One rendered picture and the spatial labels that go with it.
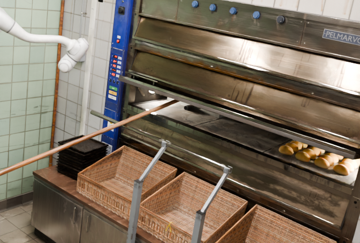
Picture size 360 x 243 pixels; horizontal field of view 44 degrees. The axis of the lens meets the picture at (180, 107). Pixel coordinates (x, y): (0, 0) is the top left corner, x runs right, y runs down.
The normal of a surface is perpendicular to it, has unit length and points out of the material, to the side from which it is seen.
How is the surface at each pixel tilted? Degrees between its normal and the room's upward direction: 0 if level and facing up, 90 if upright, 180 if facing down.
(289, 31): 90
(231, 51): 70
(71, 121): 90
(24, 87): 90
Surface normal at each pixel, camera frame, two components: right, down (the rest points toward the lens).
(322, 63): -0.52, -0.22
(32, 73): 0.78, 0.27
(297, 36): -0.59, 0.15
